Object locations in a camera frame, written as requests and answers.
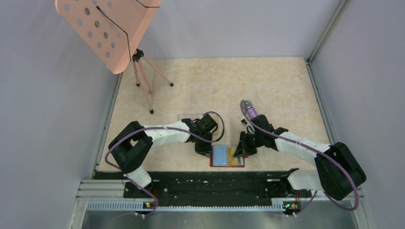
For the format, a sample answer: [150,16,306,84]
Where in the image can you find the yellow credit card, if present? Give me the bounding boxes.
[227,146,244,167]

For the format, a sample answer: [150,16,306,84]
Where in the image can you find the purple glitter microphone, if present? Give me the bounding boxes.
[242,100,258,119]

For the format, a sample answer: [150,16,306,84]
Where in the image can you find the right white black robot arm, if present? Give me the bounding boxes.
[233,114,367,200]

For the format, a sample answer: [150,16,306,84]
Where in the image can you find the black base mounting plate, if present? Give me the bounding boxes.
[123,171,312,207]

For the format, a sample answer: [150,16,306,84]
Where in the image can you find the red leather card holder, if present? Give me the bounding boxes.
[210,146,245,167]

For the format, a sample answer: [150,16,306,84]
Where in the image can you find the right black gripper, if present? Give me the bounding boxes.
[234,130,264,158]

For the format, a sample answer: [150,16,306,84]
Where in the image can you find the clear plastic card tray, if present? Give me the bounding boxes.
[177,113,222,137]

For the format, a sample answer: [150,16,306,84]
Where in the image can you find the pink perforated music stand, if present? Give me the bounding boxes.
[54,0,173,114]

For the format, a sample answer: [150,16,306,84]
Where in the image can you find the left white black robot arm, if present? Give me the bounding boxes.
[105,113,219,197]

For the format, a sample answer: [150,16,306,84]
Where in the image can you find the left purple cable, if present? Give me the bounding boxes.
[104,111,225,218]

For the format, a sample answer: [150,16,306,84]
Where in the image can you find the purple cable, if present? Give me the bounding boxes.
[104,111,225,218]
[240,100,361,218]

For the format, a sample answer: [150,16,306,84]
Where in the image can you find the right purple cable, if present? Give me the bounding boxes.
[240,100,361,218]

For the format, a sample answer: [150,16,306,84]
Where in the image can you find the aluminium frame rail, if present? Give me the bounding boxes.
[75,178,364,212]

